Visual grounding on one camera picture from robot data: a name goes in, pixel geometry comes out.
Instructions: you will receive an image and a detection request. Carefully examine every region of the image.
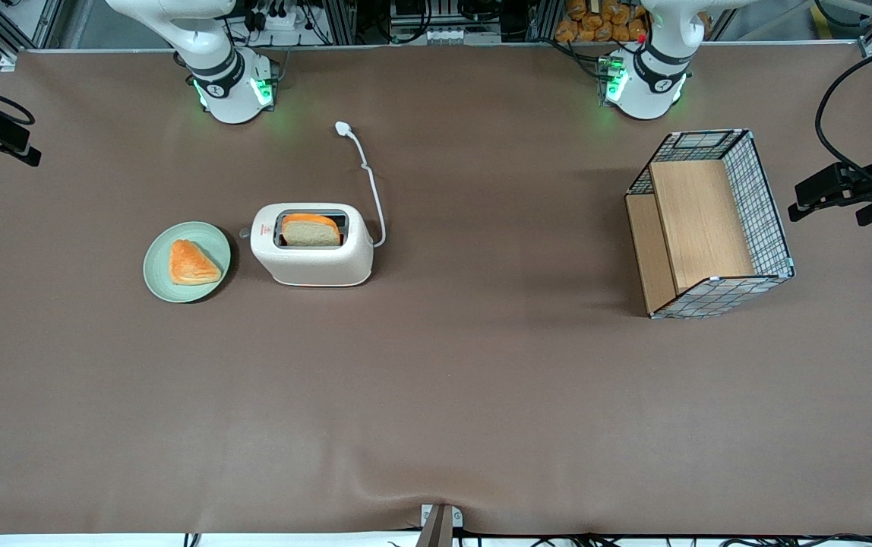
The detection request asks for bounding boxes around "white two-slot toaster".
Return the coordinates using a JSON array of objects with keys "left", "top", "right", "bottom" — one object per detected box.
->
[{"left": 239, "top": 202, "right": 374, "bottom": 288}]

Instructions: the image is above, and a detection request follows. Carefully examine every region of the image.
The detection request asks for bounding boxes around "pale green round plate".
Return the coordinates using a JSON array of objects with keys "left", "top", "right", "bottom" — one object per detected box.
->
[{"left": 143, "top": 221, "right": 232, "bottom": 304}]

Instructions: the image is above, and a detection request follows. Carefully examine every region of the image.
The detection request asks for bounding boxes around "triangular golden pastry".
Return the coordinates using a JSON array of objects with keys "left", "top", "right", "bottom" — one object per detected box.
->
[{"left": 169, "top": 239, "right": 223, "bottom": 286}]

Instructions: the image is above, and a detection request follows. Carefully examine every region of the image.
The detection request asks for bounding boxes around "white power strip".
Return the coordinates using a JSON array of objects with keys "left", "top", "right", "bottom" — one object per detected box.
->
[{"left": 248, "top": 0, "right": 302, "bottom": 33}]

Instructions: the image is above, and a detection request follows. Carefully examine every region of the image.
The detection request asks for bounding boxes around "toast bread slice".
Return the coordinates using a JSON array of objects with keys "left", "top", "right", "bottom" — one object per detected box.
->
[{"left": 281, "top": 213, "right": 343, "bottom": 248}]

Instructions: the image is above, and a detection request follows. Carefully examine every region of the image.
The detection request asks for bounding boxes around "brown table mat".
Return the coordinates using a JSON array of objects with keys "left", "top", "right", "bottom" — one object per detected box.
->
[{"left": 0, "top": 42, "right": 872, "bottom": 537}]

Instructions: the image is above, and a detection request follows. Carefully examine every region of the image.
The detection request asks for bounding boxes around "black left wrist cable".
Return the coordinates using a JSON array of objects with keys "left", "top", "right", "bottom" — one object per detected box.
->
[{"left": 815, "top": 49, "right": 872, "bottom": 195}]

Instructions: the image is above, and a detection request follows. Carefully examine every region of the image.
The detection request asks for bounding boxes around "wire shelf with wooden boards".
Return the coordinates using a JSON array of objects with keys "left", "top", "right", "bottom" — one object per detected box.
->
[{"left": 624, "top": 128, "right": 796, "bottom": 320}]

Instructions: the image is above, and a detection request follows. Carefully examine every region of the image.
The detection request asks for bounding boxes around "white toaster power cord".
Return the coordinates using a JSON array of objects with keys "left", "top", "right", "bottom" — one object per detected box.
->
[{"left": 334, "top": 121, "right": 388, "bottom": 249}]

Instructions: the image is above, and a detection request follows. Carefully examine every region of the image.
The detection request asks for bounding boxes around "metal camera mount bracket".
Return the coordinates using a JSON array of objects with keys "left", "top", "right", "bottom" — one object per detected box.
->
[{"left": 415, "top": 504, "right": 465, "bottom": 547}]

